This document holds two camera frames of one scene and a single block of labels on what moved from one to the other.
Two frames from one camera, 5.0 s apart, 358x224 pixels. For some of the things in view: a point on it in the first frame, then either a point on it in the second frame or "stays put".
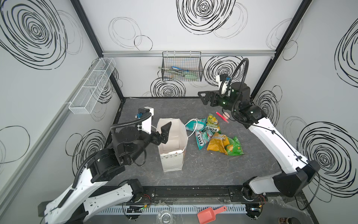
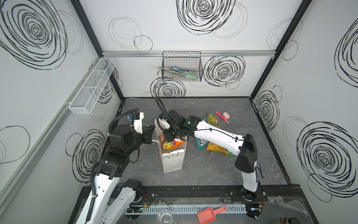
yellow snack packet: x=218 y=142 stays put
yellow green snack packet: x=211 y=120 stays put
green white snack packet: x=203 y=137 stays put
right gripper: x=206 y=98 → x=168 y=138
